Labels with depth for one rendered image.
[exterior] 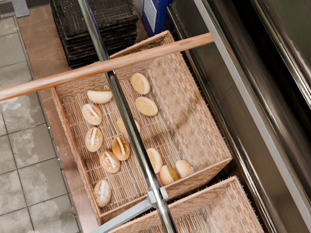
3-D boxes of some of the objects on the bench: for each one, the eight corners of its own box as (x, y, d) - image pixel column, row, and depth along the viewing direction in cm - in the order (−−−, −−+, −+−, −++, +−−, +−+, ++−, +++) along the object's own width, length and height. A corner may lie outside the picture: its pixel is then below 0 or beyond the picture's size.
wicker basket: (163, 65, 208) (170, 26, 183) (220, 185, 186) (237, 159, 162) (51, 100, 196) (43, 63, 171) (98, 231, 175) (96, 211, 150)
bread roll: (133, 159, 187) (133, 153, 182) (116, 163, 185) (116, 158, 180) (125, 136, 191) (125, 130, 186) (108, 140, 189) (108, 134, 184)
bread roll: (148, 176, 183) (159, 169, 179) (140, 152, 187) (152, 144, 183) (158, 176, 187) (170, 169, 182) (151, 152, 191) (162, 145, 186)
